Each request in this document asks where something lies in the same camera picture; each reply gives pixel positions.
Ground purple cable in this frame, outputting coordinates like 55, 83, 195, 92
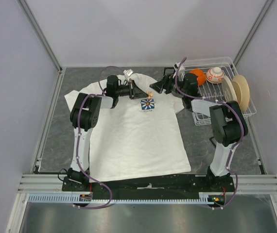
76, 66, 124, 210
174, 57, 248, 211

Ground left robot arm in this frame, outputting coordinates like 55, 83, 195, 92
67, 75, 149, 191

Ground beige plate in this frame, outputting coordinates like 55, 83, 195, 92
232, 75, 251, 112

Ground light blue cable duct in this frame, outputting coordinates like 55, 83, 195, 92
28, 193, 221, 204

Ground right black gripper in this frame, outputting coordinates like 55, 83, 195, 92
149, 73, 187, 97

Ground black square box far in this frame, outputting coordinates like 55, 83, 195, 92
163, 67, 176, 79

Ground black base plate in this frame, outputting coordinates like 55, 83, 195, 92
61, 173, 234, 210

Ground aluminium frame rail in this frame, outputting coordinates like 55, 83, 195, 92
17, 173, 277, 195

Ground white plate pink rim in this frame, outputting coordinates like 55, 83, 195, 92
221, 75, 238, 101

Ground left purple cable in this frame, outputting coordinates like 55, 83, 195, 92
76, 66, 124, 210

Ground red orange brooch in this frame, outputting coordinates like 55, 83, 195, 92
146, 91, 154, 99

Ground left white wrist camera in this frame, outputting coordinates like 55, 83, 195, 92
123, 69, 134, 81

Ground white t-shirt with flower print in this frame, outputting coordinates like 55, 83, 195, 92
64, 72, 191, 182

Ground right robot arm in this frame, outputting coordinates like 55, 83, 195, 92
150, 73, 248, 191

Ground white bowl orange circles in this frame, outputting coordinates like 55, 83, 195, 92
206, 67, 225, 84

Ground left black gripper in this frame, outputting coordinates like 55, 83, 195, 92
115, 80, 148, 100

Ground white wire dish rack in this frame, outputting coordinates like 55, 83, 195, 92
180, 56, 257, 126

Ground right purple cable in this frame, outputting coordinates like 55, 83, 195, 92
174, 57, 248, 211

